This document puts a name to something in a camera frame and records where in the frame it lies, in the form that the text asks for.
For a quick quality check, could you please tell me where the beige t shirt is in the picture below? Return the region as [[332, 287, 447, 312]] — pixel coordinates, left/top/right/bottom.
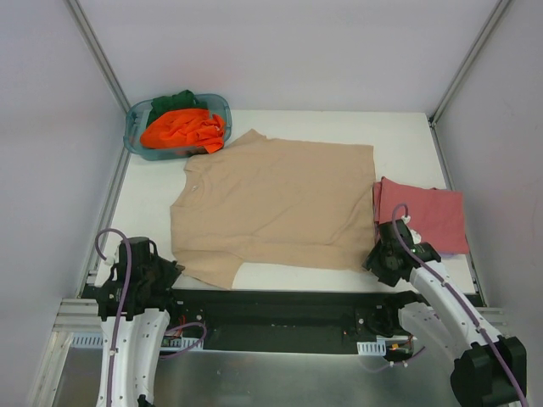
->
[[171, 131, 376, 289]]

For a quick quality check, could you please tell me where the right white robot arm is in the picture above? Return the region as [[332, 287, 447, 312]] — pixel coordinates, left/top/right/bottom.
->
[[363, 220, 528, 406]]

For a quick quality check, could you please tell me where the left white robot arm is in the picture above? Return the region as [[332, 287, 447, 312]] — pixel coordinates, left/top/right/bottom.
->
[[96, 237, 184, 406]]

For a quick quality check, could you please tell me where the folded red t shirt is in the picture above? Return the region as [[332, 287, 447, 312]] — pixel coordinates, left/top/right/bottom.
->
[[373, 177, 469, 254]]

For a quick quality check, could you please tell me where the orange t shirt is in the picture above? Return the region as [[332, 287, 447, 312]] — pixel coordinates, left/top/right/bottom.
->
[[140, 109, 226, 153]]

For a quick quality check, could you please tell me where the teal plastic basket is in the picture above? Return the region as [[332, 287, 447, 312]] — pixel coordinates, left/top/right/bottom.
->
[[123, 93, 232, 161]]

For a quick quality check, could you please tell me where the green t shirt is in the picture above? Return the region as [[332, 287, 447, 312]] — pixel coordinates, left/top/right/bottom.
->
[[147, 90, 208, 126]]

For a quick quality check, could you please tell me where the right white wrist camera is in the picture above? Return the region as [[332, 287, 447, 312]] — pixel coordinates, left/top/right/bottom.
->
[[401, 215, 423, 244]]

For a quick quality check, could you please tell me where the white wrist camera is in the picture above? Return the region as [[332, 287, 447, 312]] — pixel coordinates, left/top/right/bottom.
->
[[401, 215, 423, 244], [102, 252, 118, 267]]

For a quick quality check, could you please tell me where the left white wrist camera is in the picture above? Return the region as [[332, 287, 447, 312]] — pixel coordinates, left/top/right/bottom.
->
[[102, 252, 118, 267]]

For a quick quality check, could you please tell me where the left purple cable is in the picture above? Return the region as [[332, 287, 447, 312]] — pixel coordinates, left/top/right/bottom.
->
[[93, 227, 208, 407]]

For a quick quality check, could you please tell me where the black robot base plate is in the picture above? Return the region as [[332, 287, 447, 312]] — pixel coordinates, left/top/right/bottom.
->
[[80, 284, 429, 355]]

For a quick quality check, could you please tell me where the right aluminium frame post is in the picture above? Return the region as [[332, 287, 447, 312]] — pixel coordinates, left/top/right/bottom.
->
[[428, 0, 515, 128]]

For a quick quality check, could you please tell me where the aluminium frame post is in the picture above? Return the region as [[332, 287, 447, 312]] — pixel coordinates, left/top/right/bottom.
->
[[64, 0, 131, 114], [428, 0, 515, 128]]

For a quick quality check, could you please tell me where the left aluminium frame post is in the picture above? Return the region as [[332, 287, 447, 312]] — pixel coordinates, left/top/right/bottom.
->
[[64, 0, 131, 114]]

